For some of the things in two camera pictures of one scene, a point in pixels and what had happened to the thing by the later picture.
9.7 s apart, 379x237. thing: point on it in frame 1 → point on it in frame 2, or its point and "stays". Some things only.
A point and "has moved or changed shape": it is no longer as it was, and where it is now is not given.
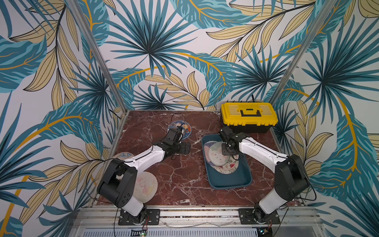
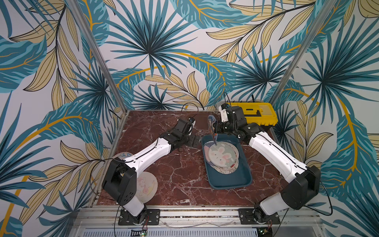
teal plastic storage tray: [242, 178] stays
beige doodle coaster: [123, 155] stays
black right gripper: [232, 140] → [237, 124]
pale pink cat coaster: [146, 186] stays
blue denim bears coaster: [184, 126] has moved or changed shape
